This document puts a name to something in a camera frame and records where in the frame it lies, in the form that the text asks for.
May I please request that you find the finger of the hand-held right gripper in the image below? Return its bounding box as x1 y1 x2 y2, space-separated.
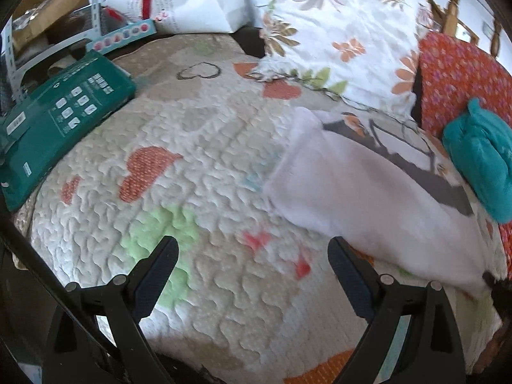
482 270 512 321

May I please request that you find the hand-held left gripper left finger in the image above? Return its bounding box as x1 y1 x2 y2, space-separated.
42 236 180 384

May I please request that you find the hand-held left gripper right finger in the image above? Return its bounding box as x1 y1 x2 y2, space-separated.
327 236 467 384

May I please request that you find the white small garment grey print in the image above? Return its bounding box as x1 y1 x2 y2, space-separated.
262 106 497 299

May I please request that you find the quilted heart print bedspread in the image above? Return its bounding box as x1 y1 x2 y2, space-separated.
12 34 512 384

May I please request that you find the teal cloth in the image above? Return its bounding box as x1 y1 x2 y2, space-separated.
442 98 512 225

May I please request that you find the green flat box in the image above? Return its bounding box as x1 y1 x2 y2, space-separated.
0 50 137 212

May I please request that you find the red patterned cushion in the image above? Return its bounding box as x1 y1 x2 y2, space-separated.
412 32 512 137

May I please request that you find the long box with coloured dots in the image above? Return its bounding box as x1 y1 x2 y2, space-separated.
86 18 156 54

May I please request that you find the white floral pillow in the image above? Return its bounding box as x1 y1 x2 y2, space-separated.
248 0 435 118

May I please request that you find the white paper bag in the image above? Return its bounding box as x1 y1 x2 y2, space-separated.
100 0 260 35

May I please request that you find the brown cardboard box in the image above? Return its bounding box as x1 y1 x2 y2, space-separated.
12 0 92 51

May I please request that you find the white perforated metal rail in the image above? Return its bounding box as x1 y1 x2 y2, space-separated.
1 19 24 101
89 2 103 41

